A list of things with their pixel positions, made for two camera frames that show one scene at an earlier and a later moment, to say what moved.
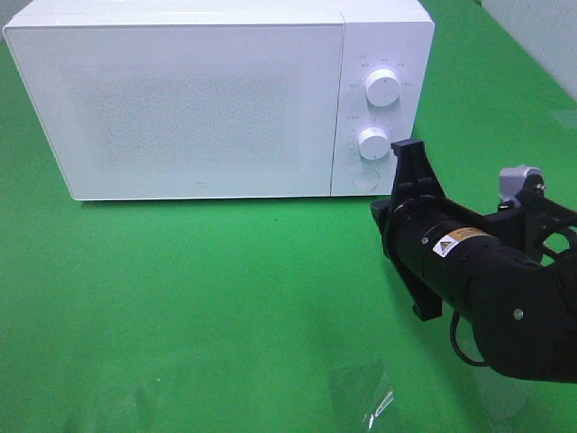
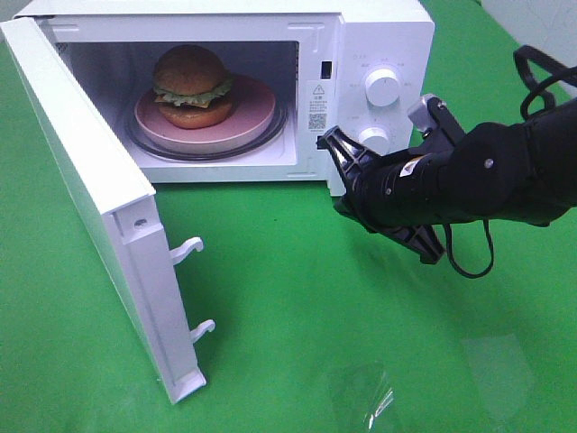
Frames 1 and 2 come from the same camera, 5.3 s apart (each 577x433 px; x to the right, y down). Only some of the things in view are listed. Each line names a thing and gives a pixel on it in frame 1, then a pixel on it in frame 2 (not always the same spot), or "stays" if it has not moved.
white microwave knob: x=373 y=143 stays
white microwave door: x=146 y=112 to x=129 y=207
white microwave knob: x=382 y=87 stays
